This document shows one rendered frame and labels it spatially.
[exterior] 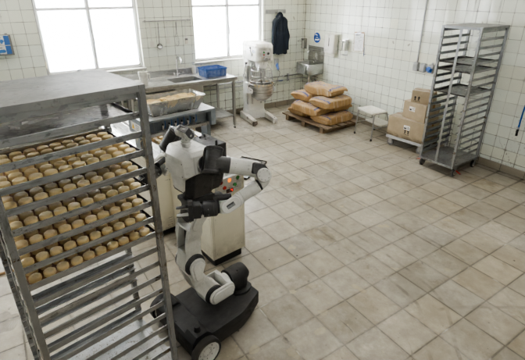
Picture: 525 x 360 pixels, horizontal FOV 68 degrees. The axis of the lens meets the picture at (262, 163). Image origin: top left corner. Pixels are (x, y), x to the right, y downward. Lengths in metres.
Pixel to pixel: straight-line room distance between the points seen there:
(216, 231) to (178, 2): 4.47
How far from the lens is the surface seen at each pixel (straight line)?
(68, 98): 1.66
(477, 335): 3.30
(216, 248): 3.37
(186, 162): 2.14
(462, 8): 6.08
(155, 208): 1.98
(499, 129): 5.93
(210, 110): 3.69
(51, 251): 1.95
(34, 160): 1.72
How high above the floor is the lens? 2.18
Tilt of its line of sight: 24 degrees down
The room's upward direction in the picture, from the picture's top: straight up
